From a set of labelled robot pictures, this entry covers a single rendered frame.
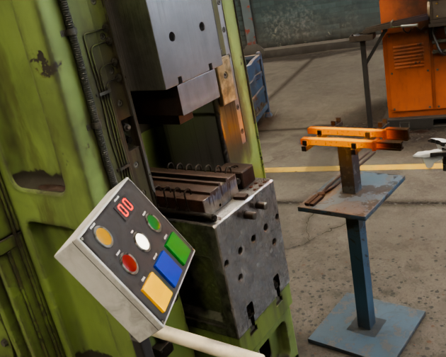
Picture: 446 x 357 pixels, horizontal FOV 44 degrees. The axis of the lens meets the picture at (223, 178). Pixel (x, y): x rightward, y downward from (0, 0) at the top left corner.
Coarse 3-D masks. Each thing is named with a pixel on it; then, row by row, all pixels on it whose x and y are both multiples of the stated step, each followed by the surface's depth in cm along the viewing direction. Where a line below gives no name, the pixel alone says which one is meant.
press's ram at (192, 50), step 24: (120, 0) 158; (144, 0) 153; (168, 0) 160; (192, 0) 169; (120, 24) 162; (144, 24) 156; (168, 24) 161; (192, 24) 169; (120, 48) 166; (144, 48) 160; (168, 48) 162; (192, 48) 170; (216, 48) 180; (144, 72) 164; (168, 72) 162; (192, 72) 171
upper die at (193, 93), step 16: (192, 80) 171; (208, 80) 178; (144, 96) 175; (160, 96) 171; (176, 96) 167; (192, 96) 172; (208, 96) 178; (144, 112) 178; (160, 112) 174; (176, 112) 170
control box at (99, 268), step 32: (128, 192) 144; (96, 224) 125; (128, 224) 135; (160, 224) 146; (64, 256) 120; (96, 256) 119; (192, 256) 150; (96, 288) 122; (128, 288) 121; (128, 320) 124; (160, 320) 123
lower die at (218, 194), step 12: (156, 168) 215; (156, 180) 203; (168, 180) 199; (180, 180) 196; (192, 180) 193; (228, 180) 191; (156, 192) 194; (168, 192) 192; (192, 192) 187; (204, 192) 184; (216, 192) 185; (228, 192) 191; (168, 204) 189; (180, 204) 186; (192, 204) 183; (204, 204) 180; (216, 204) 186
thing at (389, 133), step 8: (312, 128) 229; (320, 128) 227; (328, 128) 225; (336, 128) 223; (344, 128) 222; (352, 128) 220; (360, 128) 218; (368, 128) 216; (392, 128) 208; (400, 128) 206; (408, 128) 205; (376, 136) 212; (384, 136) 209; (392, 136) 209; (400, 136) 207; (408, 136) 206
